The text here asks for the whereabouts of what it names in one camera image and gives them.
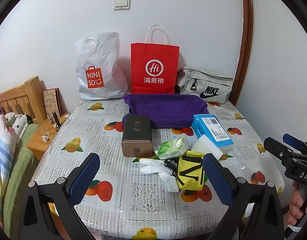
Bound white sponge block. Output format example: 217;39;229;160
192;134;234;160

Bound green tissue pack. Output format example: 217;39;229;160
154;136;189;160

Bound white gloves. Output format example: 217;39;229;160
139;158;179;193

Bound person's right hand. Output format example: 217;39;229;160
286;181;307;226

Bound blue tissue box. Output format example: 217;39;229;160
192;114;234;152

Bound wooden nightstand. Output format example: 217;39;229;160
27;119;58;161

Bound striped bedding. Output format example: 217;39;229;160
0;114;16;227

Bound spotted plush toy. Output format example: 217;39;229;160
4;112;32;145

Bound purple towel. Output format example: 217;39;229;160
123;94;209;128

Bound grey Nike waist bag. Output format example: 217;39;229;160
177;66;233;104

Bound patterned book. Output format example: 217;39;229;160
42;88;61;124

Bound wooden bed headboard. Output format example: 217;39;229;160
0;76;47;124

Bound white Miniso plastic bag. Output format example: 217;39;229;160
74;32;129;100

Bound red Haidilao paper bag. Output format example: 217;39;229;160
131;31;179;94

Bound brown wooden door frame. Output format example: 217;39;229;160
229;0;254;105

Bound white wall switch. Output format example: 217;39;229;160
113;0;131;11

